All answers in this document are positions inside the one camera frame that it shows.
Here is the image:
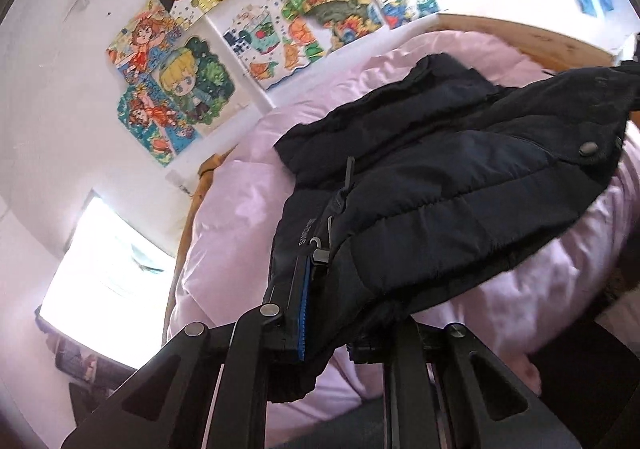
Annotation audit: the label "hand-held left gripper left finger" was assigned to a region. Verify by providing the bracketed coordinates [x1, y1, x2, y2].
[60, 254, 313, 449]

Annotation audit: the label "bright window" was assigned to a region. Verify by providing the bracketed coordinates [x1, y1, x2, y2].
[37, 189, 177, 370]

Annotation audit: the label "group of colourful wall drawings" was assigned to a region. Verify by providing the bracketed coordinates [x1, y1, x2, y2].
[106, 0, 481, 167]

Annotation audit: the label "white wall hook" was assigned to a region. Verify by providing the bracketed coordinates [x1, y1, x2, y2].
[65, 0, 93, 22]

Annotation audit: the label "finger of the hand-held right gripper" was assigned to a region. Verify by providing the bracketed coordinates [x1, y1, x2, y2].
[619, 32, 640, 112]

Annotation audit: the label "person's dark trousers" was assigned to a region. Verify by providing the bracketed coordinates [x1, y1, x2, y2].
[265, 314, 640, 449]

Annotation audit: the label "pink duvet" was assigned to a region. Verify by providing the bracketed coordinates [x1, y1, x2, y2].
[167, 29, 640, 449]

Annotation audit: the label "wooden bed frame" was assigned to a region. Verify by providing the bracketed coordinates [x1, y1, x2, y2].
[162, 13, 640, 345]

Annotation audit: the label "pink fuzzy cloth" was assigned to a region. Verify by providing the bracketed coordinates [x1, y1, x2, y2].
[517, 354, 546, 395]

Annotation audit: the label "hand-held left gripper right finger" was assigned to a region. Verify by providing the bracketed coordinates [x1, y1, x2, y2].
[350, 323, 569, 449]

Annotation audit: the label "black padded jacket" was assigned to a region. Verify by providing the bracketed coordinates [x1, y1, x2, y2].
[267, 52, 640, 405]

